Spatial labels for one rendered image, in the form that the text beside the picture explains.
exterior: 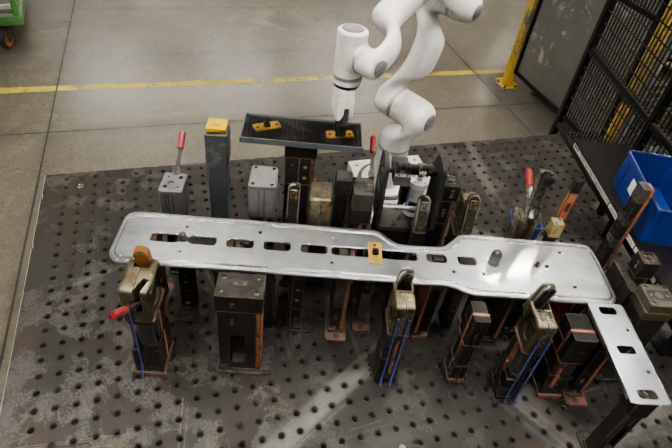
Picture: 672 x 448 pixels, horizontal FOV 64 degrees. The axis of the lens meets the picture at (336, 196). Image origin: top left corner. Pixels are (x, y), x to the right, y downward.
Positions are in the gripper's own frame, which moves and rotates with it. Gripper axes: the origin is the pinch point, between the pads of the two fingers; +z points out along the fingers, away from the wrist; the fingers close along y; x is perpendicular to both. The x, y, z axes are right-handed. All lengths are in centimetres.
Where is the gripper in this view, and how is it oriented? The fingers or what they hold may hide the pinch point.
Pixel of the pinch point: (340, 127)
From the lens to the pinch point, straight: 163.3
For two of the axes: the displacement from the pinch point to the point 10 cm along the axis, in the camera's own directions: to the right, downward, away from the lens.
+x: 9.8, -0.2, 1.9
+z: -1.1, 7.6, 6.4
